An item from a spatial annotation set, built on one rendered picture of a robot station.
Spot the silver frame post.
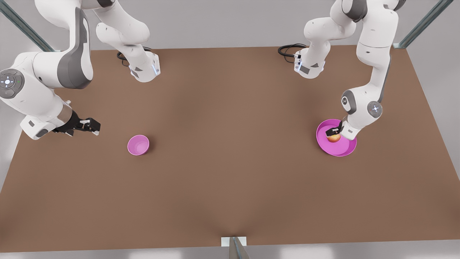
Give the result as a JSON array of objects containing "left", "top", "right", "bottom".
[
  {"left": 0, "top": 0, "right": 55, "bottom": 52},
  {"left": 221, "top": 236, "right": 250, "bottom": 259},
  {"left": 393, "top": 0, "right": 455, "bottom": 49}
]

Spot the black cable loop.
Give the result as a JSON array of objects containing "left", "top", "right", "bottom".
[
  {"left": 278, "top": 44, "right": 308, "bottom": 64},
  {"left": 117, "top": 46, "right": 153, "bottom": 67}
]

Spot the pink plate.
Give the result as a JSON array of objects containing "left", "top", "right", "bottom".
[{"left": 316, "top": 119, "right": 357, "bottom": 157}]

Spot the pink bowl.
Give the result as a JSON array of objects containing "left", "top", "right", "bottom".
[{"left": 127, "top": 135, "right": 150, "bottom": 156}]

